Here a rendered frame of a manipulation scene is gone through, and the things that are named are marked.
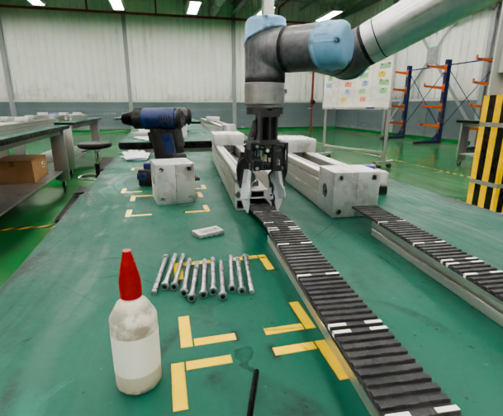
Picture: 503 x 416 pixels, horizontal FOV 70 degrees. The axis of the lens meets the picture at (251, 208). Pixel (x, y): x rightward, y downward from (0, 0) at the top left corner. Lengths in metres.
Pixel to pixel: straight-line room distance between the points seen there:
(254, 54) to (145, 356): 0.53
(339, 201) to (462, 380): 0.46
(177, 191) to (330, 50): 0.46
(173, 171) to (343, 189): 0.38
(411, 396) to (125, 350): 0.21
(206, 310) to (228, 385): 0.12
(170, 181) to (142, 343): 0.59
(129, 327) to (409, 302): 0.32
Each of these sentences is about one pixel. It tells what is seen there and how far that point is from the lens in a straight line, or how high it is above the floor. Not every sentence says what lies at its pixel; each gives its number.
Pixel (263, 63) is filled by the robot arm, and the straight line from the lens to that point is 0.68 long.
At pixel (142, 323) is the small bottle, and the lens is 0.30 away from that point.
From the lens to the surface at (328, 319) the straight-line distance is 0.36.
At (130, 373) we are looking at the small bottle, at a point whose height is 0.80.
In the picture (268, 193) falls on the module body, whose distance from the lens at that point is 0.81.
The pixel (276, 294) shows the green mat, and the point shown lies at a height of 0.78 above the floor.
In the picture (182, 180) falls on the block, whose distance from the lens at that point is 0.86.
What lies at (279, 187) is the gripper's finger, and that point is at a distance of 0.73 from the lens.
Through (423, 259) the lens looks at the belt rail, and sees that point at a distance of 0.57.
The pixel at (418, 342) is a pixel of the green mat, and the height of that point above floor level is 0.78.
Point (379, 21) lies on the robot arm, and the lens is 0.74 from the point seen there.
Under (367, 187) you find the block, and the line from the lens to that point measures 0.78.
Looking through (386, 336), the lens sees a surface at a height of 0.81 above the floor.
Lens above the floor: 1.00
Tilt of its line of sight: 16 degrees down
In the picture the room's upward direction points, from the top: straight up
